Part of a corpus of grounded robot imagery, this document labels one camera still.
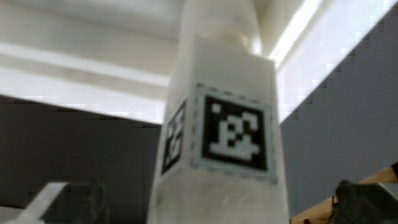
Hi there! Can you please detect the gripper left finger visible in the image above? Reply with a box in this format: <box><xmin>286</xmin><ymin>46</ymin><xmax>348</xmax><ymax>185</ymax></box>
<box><xmin>12</xmin><ymin>181</ymin><xmax>112</xmax><ymax>224</ymax></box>

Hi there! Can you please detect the white leg with marker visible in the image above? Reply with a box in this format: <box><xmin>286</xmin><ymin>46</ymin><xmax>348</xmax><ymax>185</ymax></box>
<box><xmin>147</xmin><ymin>0</ymin><xmax>289</xmax><ymax>224</ymax></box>

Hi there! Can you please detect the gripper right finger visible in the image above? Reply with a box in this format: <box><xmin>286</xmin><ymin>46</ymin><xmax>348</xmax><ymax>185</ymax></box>
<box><xmin>330</xmin><ymin>180</ymin><xmax>398</xmax><ymax>224</ymax></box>

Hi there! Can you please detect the white square tabletop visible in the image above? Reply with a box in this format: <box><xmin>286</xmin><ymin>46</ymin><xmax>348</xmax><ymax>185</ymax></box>
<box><xmin>0</xmin><ymin>0</ymin><xmax>398</xmax><ymax>123</ymax></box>

